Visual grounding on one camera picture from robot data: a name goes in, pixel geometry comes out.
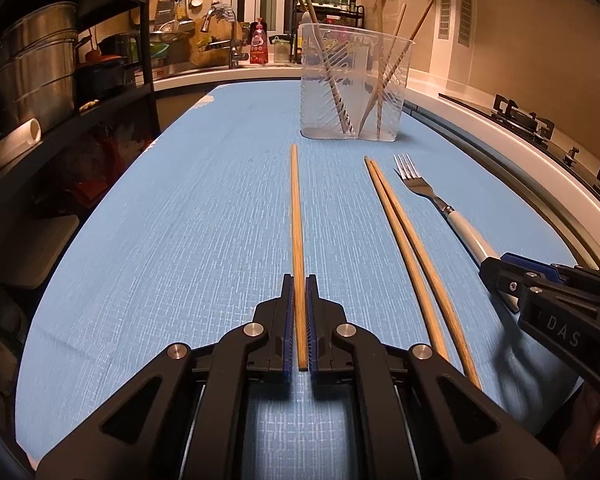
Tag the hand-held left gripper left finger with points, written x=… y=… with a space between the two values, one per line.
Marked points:
x=286 y=330

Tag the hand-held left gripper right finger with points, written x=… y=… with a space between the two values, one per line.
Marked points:
x=312 y=330

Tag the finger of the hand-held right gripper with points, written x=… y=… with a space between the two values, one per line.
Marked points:
x=502 y=280
x=545 y=269

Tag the pair of wooden chopsticks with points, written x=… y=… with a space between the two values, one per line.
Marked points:
x=451 y=316

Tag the bamboo chopstick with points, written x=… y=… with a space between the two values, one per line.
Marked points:
x=397 y=27
x=296 y=220
x=426 y=310
x=379 y=85
x=314 y=15
x=325 y=77
x=420 y=22

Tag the clear plastic utensil holder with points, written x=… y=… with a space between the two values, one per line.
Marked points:
x=357 y=110

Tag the blue table cloth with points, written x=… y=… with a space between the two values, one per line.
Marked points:
x=180 y=235

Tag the black gas cooktop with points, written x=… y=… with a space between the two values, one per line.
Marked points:
x=525 y=120

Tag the beige storage box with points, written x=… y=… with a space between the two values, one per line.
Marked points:
x=40 y=247

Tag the small lidded jar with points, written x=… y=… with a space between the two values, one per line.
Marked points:
x=281 y=50

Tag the chrome kitchen faucet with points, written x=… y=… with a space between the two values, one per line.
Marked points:
x=235 y=50

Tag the red dish soap bottle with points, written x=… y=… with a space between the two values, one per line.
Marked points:
x=259 y=45

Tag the green basin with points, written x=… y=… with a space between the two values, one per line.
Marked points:
x=159 y=51

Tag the black pot red lid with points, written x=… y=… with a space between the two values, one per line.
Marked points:
x=102 y=80

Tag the black spice rack with bottles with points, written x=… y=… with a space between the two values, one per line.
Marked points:
x=347 y=7

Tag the white paper roll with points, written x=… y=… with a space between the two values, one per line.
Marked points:
x=15 y=142

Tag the hanging metal grater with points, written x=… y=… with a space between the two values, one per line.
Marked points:
x=166 y=10

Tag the large steel stock pot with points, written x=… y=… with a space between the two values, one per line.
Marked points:
x=35 y=75

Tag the black metal shelf rack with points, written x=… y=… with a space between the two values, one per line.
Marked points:
x=110 y=7

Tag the wide wall vent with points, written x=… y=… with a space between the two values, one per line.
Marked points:
x=465 y=17

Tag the narrow wall vent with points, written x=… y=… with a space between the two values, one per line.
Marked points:
x=445 y=12

